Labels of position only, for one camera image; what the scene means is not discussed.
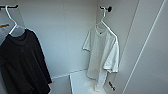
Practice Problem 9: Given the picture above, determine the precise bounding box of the white shirt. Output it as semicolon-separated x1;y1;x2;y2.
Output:
81;23;121;93

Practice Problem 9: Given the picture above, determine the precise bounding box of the white clothes hanger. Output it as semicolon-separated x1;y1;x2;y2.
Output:
5;4;27;38
95;5;116;34

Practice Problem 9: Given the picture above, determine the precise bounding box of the white wardrobe door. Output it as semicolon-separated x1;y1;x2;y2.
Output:
121;0;168;94

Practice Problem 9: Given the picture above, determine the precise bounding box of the white wardrobe carcass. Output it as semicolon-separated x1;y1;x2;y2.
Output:
0;0;141;94

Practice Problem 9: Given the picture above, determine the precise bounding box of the small black door hinge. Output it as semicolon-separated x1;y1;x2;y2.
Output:
107;81;117;92

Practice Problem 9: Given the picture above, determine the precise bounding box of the black garment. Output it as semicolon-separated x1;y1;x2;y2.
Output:
0;28;54;94

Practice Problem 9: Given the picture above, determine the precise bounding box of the orange label strip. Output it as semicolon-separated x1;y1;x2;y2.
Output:
0;22;11;30

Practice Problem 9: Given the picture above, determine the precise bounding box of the black clothes rail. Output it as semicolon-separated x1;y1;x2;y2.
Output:
0;4;114;14

